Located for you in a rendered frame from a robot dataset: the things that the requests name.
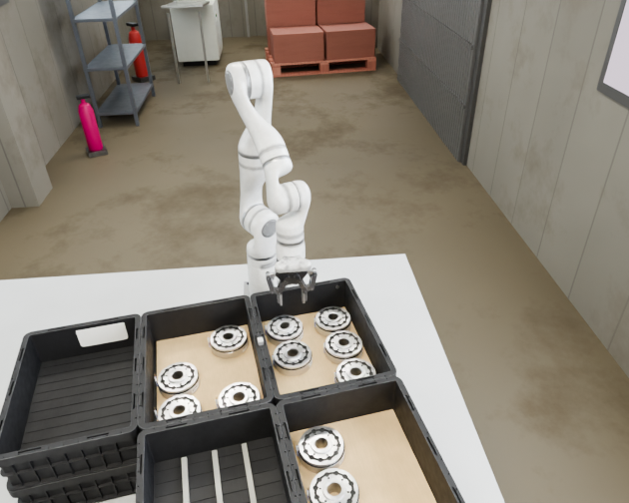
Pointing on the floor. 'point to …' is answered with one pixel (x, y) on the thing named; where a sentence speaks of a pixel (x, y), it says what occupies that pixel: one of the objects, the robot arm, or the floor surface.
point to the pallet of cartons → (317, 36)
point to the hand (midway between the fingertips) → (292, 298)
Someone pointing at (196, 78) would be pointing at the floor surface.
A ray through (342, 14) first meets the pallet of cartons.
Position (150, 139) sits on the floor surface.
